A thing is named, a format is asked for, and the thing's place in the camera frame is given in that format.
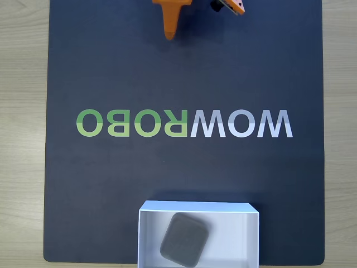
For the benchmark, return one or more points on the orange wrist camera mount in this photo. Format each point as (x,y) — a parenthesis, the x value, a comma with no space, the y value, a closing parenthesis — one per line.
(235,7)

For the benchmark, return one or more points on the grey square rounded block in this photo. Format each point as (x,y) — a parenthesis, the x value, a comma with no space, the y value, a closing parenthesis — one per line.
(184,240)

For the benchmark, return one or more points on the white open cardboard box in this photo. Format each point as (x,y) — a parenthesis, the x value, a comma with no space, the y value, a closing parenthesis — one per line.
(234,240)

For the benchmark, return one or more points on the dark mat with WOWROBO print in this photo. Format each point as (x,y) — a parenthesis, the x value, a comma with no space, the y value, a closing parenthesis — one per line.
(111,173)

